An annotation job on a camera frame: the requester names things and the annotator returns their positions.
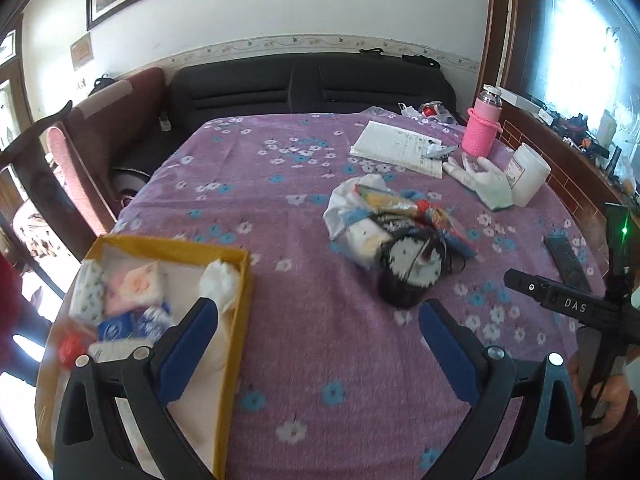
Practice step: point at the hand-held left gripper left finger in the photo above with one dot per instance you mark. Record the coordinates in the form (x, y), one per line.
(187, 355)

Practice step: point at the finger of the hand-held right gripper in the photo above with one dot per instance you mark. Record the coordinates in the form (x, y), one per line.
(550, 296)

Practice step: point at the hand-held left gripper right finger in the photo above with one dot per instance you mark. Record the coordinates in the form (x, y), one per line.
(447, 355)

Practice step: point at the cream tissue pack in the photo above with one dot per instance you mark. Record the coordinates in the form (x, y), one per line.
(115, 351)

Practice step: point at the blue tissue pack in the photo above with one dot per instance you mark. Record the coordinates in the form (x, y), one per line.
(117, 330)

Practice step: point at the pink tissue pack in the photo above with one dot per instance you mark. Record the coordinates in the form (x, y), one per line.
(132, 287)

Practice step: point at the yellow cardboard box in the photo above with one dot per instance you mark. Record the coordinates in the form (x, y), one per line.
(150, 246)

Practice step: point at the small red packet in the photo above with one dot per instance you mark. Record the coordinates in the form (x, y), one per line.
(70, 350)

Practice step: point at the white dotted tissue pack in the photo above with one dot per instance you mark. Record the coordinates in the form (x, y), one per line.
(86, 292)

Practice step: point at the person's right hand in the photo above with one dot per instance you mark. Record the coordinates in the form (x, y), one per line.
(622, 397)

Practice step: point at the black cylinder with motor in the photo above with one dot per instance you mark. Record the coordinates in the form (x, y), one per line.
(400, 292)

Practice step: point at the brown wooden cabinet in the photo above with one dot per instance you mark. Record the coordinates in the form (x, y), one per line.
(570, 180)

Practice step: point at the blue and red packet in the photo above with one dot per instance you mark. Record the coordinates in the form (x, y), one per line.
(450, 230)

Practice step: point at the white plastic jar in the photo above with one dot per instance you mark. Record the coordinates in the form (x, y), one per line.
(527, 175)

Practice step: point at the purple floral tablecloth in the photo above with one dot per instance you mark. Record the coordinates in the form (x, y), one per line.
(310, 320)

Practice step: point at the white glove with green cuff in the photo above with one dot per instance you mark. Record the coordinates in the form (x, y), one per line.
(482, 180)

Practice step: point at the clear bag with blue contents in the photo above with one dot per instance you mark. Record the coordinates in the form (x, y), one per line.
(365, 245)

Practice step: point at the black white printed pouch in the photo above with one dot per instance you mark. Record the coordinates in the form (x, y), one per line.
(395, 222)

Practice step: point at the yellow green snack packet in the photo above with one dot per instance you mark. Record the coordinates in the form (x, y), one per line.
(385, 200)

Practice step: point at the pink thermos bottle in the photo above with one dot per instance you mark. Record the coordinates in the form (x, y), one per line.
(477, 130)

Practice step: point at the striped white plastic bag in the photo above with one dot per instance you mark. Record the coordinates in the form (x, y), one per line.
(340, 207)

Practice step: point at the red garment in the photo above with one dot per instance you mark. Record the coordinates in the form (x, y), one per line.
(7, 300)

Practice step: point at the white paper sheets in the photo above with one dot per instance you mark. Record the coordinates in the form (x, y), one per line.
(390, 145)

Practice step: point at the clear bag with red contents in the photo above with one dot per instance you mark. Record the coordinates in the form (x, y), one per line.
(430, 110)

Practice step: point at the maroon armchair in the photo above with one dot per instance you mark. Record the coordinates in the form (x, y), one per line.
(115, 120)

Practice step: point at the black leather sofa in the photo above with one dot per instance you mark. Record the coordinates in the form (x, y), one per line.
(240, 90)

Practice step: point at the black curved chair back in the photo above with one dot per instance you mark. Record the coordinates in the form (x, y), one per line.
(35, 130)

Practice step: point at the black bag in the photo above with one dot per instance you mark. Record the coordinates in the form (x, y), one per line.
(101, 85)

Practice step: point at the small wall plaque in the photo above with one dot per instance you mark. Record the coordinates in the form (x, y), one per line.
(81, 51)

